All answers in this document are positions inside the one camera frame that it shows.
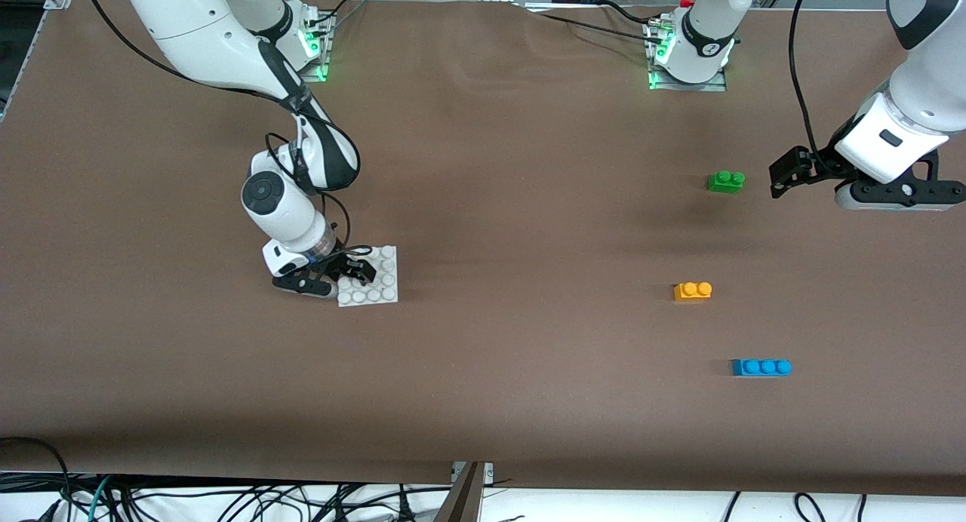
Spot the white studded base plate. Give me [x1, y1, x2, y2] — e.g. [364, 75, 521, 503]
[337, 245, 399, 309]

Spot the blue three-stud block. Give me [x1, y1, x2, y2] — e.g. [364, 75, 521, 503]
[731, 358, 793, 378]

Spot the brown table cover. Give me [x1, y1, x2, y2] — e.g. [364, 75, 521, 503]
[0, 0, 966, 500]

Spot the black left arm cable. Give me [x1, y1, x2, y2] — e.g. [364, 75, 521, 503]
[788, 0, 837, 171]

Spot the black cable on table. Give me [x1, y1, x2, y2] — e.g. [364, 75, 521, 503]
[521, 0, 669, 41]

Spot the aluminium post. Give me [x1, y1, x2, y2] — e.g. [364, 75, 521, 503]
[434, 462, 496, 522]

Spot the teal floor cable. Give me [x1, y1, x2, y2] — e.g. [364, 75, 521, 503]
[85, 474, 115, 522]

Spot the black looped floor cable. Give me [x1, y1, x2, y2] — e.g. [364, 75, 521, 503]
[0, 436, 74, 522]

